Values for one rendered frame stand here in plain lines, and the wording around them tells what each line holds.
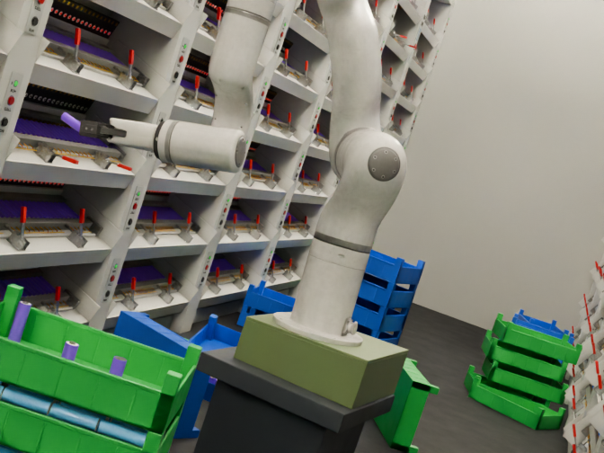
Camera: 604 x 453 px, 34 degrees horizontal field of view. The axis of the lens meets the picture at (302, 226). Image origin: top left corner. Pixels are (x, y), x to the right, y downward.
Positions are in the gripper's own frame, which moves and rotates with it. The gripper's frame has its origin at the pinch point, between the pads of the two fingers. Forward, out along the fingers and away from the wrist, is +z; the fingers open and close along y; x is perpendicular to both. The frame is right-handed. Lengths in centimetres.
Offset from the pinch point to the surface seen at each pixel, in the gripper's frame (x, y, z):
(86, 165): 8.1, -29.1, 15.1
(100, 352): 33, 47, -31
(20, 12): -19.2, 16.6, 9.6
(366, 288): 34, -123, -37
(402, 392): 58, -96, -57
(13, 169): 10.4, 2.1, 15.0
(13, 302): 28, 52, -18
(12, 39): -14.0, 16.9, 10.3
